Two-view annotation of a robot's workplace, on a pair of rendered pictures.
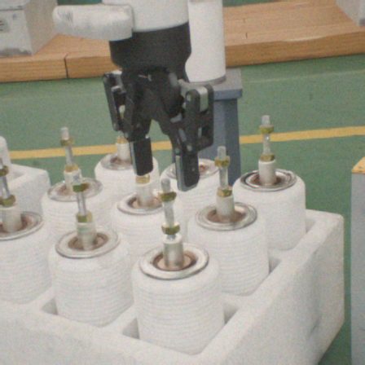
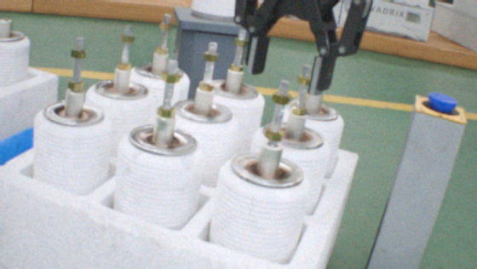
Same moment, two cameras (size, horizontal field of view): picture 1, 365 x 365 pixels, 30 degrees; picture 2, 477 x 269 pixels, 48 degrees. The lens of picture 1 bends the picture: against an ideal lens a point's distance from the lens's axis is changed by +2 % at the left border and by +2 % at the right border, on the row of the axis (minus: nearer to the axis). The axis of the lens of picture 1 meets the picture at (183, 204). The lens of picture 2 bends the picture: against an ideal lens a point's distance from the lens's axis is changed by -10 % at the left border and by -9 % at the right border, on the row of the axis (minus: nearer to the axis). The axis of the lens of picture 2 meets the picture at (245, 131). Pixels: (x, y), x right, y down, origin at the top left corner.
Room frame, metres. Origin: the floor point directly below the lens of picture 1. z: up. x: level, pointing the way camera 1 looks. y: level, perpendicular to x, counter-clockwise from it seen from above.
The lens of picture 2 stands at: (0.12, 0.23, 0.49)
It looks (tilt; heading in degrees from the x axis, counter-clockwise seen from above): 21 degrees down; 340
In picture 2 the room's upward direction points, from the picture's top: 10 degrees clockwise
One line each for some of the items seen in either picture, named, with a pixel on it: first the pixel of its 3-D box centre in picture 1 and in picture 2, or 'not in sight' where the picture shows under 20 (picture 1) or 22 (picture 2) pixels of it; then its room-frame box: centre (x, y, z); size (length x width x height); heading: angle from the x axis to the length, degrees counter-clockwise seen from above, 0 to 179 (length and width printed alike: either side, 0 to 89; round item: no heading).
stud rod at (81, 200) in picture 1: (81, 202); (168, 95); (0.69, 0.11, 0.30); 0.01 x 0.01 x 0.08; 23
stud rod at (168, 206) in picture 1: (169, 213); (278, 117); (0.63, 0.02, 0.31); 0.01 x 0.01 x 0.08; 84
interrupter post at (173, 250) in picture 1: (173, 251); (269, 159); (0.63, 0.02, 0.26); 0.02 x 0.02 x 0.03
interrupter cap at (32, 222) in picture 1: (12, 226); (73, 114); (0.76, 0.21, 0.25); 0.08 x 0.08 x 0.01
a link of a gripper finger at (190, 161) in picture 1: (195, 161); (334, 66); (0.59, -0.02, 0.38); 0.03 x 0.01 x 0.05; 40
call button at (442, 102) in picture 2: not in sight; (441, 104); (0.69, -0.23, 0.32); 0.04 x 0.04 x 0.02
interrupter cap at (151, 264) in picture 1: (174, 261); (267, 171); (0.63, 0.02, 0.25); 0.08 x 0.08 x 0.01
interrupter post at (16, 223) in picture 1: (10, 217); (74, 103); (0.76, 0.21, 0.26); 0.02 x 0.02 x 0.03
